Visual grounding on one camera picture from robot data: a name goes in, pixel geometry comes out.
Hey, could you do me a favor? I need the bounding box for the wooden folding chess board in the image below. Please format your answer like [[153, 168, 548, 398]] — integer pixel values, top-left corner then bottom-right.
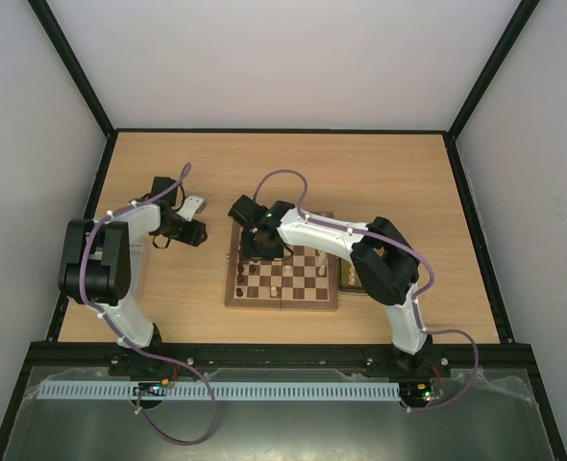
[[224, 223, 338, 311]]

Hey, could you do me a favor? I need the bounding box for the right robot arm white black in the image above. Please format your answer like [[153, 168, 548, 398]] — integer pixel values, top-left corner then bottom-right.
[[229, 195, 432, 376]]

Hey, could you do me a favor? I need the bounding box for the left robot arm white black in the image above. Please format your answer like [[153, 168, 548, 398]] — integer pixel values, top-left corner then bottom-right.
[[58, 177, 208, 349]]

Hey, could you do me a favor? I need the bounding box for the gold metal tray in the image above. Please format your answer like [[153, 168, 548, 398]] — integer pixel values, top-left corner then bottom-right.
[[337, 258, 366, 295]]

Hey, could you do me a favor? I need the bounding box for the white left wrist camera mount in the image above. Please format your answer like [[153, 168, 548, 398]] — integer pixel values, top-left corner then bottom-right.
[[176, 195, 207, 221]]

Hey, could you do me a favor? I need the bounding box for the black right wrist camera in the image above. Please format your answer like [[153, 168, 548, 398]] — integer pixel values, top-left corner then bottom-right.
[[228, 195, 268, 230]]

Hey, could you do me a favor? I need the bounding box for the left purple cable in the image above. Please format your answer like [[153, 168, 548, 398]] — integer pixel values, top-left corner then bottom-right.
[[79, 162, 220, 446]]

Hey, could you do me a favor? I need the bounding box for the grey slotted cable duct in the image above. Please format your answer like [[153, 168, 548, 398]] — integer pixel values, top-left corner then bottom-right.
[[36, 380, 400, 401]]

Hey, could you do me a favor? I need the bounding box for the black frame rail front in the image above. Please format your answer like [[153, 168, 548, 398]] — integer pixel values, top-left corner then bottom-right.
[[26, 340, 537, 376]]

